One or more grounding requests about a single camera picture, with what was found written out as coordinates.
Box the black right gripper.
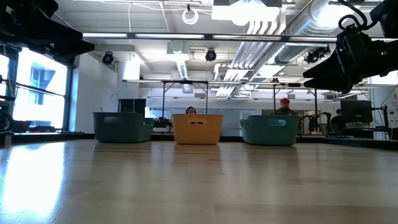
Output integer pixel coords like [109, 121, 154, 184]
[303, 25, 387, 95]

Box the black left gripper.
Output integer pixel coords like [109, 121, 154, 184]
[0, 0, 95, 58]

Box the black ceiling-mounted projector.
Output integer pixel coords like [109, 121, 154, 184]
[303, 45, 331, 65]

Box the black computer monitor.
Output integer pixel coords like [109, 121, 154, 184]
[340, 99, 373, 124]

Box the ceiling strip light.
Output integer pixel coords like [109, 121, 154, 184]
[82, 32, 129, 39]
[135, 33, 205, 40]
[289, 36, 338, 44]

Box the large bright window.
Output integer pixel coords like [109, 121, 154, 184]
[0, 46, 74, 131]

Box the teal plastic bin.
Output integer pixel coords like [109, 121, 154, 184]
[239, 114, 301, 146]

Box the black box-shaped screen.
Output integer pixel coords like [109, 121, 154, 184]
[118, 98, 147, 114]

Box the grey-blue plastic bin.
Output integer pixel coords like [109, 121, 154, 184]
[91, 111, 155, 144]

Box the orange plastic bin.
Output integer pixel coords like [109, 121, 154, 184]
[171, 113, 224, 146]

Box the black workstation frame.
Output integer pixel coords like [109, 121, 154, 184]
[272, 82, 318, 134]
[161, 80, 209, 121]

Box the silver ventilation duct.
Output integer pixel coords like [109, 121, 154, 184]
[253, 0, 363, 77]

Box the white ceiling ring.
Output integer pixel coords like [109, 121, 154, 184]
[182, 6, 200, 26]

